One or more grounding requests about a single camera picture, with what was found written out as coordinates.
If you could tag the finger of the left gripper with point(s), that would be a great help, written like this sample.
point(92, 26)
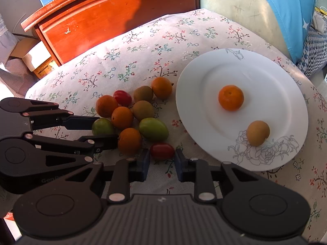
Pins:
point(19, 115)
point(31, 161)

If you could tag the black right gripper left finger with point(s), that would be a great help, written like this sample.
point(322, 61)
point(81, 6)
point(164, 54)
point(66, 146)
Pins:
point(125, 172)

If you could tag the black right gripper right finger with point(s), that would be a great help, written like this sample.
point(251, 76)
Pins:
point(200, 173)

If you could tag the red tomato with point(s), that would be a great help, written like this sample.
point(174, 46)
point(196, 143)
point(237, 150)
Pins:
point(162, 151)
point(123, 98)

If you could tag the orange pile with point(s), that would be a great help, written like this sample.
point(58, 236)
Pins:
point(161, 87)
point(122, 118)
point(129, 142)
point(105, 106)

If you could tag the green mango fruit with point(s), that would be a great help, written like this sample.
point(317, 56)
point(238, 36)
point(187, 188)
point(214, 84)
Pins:
point(153, 129)

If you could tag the brown kiwi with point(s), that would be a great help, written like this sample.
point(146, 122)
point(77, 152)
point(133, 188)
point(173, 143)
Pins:
point(143, 93)
point(143, 109)
point(257, 132)

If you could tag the cardboard box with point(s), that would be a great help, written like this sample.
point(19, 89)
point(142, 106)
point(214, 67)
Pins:
point(35, 56)

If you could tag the white floral plate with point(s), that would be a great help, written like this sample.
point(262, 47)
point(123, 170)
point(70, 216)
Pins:
point(270, 95)

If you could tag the red wooden cabinet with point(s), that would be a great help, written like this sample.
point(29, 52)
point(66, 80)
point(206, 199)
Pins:
point(69, 28)

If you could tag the houndstooth sofa cover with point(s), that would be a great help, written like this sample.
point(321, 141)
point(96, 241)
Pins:
point(314, 53)

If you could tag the cream sofa cushion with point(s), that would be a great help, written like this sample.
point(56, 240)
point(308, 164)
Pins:
point(255, 15)

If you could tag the blue star pillow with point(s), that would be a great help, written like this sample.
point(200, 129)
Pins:
point(294, 18)

